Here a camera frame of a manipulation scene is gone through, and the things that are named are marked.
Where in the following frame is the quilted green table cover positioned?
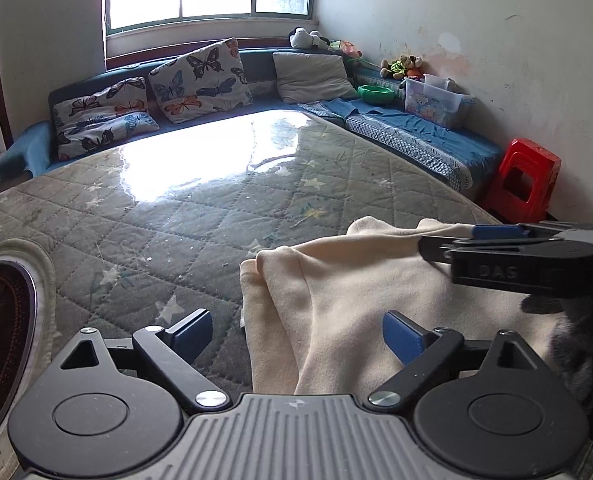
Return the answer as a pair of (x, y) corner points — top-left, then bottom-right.
(0, 110), (491, 392)

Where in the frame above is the cream garment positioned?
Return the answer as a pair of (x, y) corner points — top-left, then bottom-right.
(240, 217), (593, 398)

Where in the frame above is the blue sofa throw cloth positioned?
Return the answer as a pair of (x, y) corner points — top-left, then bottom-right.
(323, 98), (504, 160)

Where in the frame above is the green plastic bowl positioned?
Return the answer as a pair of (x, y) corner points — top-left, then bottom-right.
(357, 84), (397, 106)

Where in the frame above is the large butterfly print pillow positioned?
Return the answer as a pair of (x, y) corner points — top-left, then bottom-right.
(148, 38), (253, 124)

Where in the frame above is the clear plastic storage box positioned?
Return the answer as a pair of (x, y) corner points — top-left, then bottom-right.
(404, 78), (475, 129)

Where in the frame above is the black white plush toy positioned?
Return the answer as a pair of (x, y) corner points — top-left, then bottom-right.
(288, 27), (330, 51)

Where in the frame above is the blue corner sofa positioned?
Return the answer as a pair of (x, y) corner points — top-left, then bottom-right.
(0, 47), (504, 195)

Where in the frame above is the pink green plush toy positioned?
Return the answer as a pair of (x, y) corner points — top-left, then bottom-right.
(330, 40), (362, 58)

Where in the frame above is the small butterfly print pillow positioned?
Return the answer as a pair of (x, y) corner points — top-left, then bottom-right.
(52, 77), (160, 160)

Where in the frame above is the colourful plush toy pile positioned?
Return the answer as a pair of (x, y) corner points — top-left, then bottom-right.
(379, 55), (425, 81)

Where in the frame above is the round black induction cooktop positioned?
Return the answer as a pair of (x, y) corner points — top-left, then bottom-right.
(0, 261), (36, 427)

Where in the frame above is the red plastic stool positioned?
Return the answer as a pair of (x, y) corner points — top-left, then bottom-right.
(482, 138), (561, 223)

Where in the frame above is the grey plain cushion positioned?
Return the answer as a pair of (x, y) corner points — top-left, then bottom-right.
(272, 52), (357, 104)

